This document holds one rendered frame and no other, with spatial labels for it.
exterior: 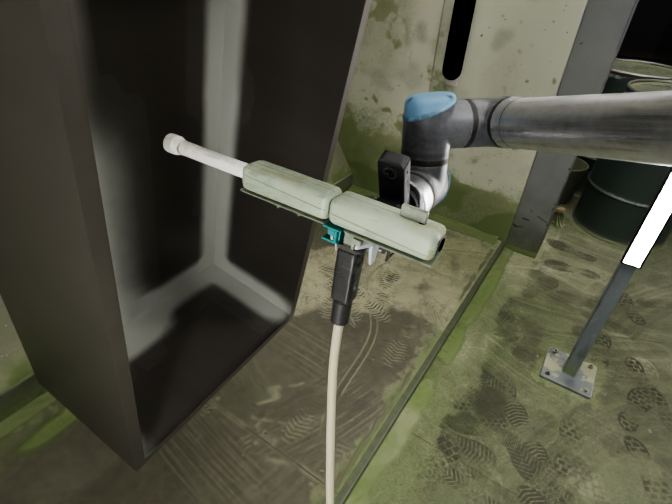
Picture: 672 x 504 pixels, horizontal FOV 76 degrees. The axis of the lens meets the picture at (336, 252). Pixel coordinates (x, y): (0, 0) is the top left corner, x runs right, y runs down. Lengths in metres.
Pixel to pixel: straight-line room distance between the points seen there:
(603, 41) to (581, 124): 1.73
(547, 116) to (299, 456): 1.28
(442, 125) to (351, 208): 0.31
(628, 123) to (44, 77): 0.63
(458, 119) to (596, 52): 1.63
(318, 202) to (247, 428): 1.20
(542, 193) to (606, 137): 1.96
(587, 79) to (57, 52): 2.22
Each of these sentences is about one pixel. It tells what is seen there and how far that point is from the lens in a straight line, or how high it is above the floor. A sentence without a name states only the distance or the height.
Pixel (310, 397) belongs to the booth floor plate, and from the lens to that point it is 1.72.
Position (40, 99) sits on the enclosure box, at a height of 1.31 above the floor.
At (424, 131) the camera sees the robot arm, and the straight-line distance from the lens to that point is 0.80.
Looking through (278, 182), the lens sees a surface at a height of 1.17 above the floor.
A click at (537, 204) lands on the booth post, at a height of 0.34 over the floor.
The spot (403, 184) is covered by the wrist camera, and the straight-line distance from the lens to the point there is 0.67.
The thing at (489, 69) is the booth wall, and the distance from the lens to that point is 2.51.
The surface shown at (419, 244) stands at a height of 1.15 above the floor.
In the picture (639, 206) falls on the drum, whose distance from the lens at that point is 3.09.
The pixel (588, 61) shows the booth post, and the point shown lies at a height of 1.08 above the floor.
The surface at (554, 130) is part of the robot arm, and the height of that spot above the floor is 1.24.
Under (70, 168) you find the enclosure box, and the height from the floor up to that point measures 1.24.
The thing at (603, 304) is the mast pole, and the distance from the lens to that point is 1.89.
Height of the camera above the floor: 1.44
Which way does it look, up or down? 35 degrees down
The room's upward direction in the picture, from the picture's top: 3 degrees clockwise
